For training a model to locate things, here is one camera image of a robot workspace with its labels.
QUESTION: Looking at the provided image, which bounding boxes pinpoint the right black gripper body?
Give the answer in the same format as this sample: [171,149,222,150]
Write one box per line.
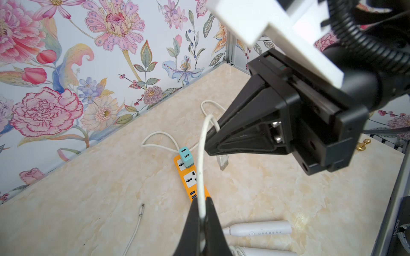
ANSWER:
[248,49,369,175]

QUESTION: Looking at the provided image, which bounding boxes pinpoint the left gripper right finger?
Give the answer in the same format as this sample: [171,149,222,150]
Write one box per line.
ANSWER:
[202,197,232,256]

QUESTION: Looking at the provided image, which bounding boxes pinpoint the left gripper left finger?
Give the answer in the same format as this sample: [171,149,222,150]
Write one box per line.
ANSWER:
[173,199,204,256]

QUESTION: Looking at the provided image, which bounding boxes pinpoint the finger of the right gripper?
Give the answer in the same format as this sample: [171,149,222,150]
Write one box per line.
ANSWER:
[205,75,301,156]

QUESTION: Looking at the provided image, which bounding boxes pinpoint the white USB charging cable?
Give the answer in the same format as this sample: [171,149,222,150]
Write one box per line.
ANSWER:
[121,114,230,256]

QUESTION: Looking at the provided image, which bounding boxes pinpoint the teal USB charger plug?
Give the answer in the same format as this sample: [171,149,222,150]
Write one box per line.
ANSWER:
[178,147,194,168]

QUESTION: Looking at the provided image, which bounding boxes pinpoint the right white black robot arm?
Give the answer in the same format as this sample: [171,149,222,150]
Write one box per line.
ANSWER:
[205,1,410,175]

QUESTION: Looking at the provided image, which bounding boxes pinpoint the upper white electric toothbrush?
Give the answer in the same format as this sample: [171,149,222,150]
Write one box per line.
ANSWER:
[222,220,292,237]

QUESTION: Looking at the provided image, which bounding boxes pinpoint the small brass knob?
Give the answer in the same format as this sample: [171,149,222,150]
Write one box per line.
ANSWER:
[356,139,372,151]

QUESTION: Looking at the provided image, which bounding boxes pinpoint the orange power strip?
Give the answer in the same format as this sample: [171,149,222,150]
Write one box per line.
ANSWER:
[174,155,197,202]

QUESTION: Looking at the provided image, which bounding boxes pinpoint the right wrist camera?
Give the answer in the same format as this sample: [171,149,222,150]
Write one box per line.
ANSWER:
[206,0,344,88]

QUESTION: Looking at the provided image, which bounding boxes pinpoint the aluminium mounting rail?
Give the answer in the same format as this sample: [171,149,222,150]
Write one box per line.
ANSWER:
[371,141,410,256]

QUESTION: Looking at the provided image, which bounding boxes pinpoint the white power strip cord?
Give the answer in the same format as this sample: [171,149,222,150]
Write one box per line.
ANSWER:
[140,100,226,153]

